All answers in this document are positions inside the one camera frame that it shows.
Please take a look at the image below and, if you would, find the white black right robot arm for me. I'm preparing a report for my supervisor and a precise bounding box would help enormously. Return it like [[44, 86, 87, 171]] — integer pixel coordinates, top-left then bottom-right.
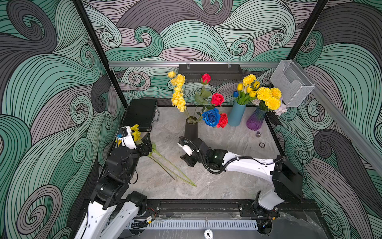
[[178, 136, 303, 216]]

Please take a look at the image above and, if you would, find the yellow flower bunch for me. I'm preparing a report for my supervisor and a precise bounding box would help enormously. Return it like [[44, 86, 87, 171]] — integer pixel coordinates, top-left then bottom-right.
[[148, 146, 197, 187]]

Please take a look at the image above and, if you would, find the clear acrylic wall box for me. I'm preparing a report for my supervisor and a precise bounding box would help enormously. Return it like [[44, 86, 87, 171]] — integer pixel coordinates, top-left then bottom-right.
[[270, 60, 315, 108]]

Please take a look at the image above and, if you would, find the white slotted cable duct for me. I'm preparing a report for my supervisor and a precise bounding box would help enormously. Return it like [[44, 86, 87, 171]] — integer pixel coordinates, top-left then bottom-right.
[[139, 220, 258, 230]]

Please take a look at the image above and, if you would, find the teal ceramic vase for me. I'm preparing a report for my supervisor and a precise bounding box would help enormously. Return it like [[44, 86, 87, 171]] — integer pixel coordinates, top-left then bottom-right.
[[228, 102, 246, 126]]

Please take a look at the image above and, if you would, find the blue rose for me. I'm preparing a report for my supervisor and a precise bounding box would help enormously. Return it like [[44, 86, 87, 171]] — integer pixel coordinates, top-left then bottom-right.
[[202, 108, 221, 127]]

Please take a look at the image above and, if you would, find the yellow tulip bouquet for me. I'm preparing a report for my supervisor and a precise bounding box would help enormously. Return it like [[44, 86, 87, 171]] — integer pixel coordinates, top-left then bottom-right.
[[233, 74, 260, 105]]

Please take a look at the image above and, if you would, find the pale yellow blossom spray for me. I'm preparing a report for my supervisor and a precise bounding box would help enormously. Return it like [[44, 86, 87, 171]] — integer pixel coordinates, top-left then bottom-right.
[[168, 71, 196, 124]]

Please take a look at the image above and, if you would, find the red rose stem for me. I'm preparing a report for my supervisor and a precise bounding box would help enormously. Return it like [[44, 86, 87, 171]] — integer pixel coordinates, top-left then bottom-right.
[[195, 74, 228, 128]]

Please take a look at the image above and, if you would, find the purple glass vase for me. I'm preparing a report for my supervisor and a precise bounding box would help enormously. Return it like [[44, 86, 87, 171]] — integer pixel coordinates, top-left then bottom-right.
[[246, 108, 266, 130]]

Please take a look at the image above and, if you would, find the yellow carnation bouquet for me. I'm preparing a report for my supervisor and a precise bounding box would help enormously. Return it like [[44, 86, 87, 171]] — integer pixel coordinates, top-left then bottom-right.
[[252, 87, 288, 116]]

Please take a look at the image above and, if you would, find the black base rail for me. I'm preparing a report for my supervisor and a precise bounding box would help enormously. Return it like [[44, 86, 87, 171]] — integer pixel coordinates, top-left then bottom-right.
[[147, 199, 318, 219]]

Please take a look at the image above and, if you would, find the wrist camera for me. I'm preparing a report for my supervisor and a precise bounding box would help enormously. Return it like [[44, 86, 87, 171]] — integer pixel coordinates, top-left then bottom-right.
[[116, 126, 137, 149], [178, 141, 194, 157]]

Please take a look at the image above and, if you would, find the black cylindrical vase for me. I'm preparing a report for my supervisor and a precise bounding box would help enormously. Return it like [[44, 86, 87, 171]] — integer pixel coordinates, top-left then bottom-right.
[[184, 117, 199, 141]]

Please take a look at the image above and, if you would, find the black hanging tray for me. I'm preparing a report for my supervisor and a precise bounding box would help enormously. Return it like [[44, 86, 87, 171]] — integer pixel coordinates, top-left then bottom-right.
[[178, 63, 243, 83]]

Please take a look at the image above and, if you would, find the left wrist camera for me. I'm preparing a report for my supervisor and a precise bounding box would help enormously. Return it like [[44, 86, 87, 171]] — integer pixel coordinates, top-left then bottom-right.
[[116, 126, 137, 149]]

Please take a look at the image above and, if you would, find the yellow ranunculus stem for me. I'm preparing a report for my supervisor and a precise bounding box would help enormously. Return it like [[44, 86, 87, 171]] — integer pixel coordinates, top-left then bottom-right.
[[130, 123, 196, 186]]

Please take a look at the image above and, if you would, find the black ribbed hard case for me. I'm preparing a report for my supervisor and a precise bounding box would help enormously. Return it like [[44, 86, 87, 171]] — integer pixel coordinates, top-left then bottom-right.
[[121, 99, 160, 132]]

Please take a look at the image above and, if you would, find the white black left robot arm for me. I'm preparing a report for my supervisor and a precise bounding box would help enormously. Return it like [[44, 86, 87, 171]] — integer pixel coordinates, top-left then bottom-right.
[[75, 133, 153, 239]]

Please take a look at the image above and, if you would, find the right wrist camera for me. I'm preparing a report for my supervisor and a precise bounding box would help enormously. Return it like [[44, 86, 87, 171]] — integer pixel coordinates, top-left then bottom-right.
[[178, 141, 194, 157]]

